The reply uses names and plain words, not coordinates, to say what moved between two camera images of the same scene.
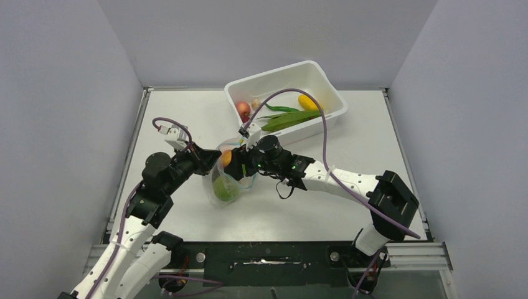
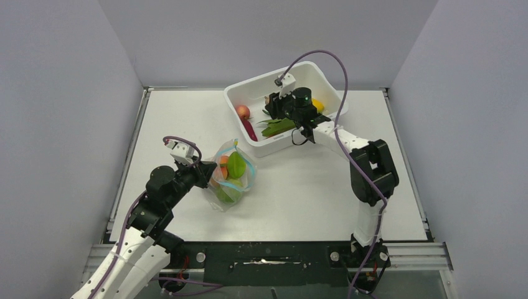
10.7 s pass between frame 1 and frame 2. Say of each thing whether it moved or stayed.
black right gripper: moved
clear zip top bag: stayed
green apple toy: stayed
